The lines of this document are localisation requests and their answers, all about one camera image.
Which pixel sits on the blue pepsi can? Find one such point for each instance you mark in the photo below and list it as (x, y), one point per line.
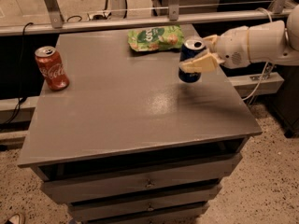
(193, 47)

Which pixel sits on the grey drawer cabinet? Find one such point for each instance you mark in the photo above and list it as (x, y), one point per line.
(123, 111)

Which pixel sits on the white power strip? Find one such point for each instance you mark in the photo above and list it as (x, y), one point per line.
(98, 16)

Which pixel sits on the bottom grey drawer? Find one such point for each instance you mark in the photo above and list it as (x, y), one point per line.
(157, 216)

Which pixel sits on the metal railing bar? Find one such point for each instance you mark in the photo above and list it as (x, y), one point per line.
(87, 26)

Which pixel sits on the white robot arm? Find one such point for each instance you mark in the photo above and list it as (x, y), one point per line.
(275, 42)

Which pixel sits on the shoe tip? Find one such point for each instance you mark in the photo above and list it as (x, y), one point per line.
(16, 219)

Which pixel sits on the green rice chip bag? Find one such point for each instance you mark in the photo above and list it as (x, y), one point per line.
(156, 38)

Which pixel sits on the red coca-cola can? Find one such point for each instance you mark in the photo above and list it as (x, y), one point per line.
(51, 67)

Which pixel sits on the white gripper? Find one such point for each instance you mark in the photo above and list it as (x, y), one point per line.
(232, 49)

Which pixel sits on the grey drawer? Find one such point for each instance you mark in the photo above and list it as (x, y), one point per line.
(92, 187)
(157, 216)
(147, 203)

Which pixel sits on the middle grey drawer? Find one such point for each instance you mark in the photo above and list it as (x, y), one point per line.
(147, 203)

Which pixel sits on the top grey drawer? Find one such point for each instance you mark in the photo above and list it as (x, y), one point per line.
(92, 187)

